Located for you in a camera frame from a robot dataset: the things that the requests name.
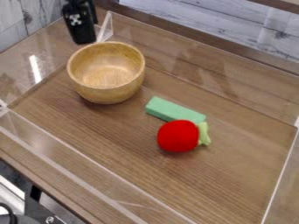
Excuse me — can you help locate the red plush apple toy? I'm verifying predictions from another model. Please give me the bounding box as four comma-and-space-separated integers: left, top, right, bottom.
156, 120, 210, 153

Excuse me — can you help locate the light wooden bowl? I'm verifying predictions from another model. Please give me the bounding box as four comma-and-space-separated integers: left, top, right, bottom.
66, 41, 145, 104

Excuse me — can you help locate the black cable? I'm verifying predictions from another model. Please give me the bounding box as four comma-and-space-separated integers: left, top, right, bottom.
0, 202, 18, 224

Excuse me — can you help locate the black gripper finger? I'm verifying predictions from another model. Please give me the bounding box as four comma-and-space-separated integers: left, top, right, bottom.
86, 0, 98, 24
61, 0, 96, 45

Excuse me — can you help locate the clear acrylic corner bracket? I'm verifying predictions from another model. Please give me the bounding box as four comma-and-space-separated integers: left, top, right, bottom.
96, 11, 113, 43

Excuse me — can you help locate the green rectangular block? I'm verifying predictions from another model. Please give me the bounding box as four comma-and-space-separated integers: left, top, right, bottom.
144, 97, 206, 123

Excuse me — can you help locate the clear acrylic front barrier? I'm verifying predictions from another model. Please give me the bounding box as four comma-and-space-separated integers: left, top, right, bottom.
0, 101, 196, 224

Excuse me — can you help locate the black table leg bracket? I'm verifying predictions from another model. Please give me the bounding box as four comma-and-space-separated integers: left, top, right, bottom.
24, 185, 66, 224

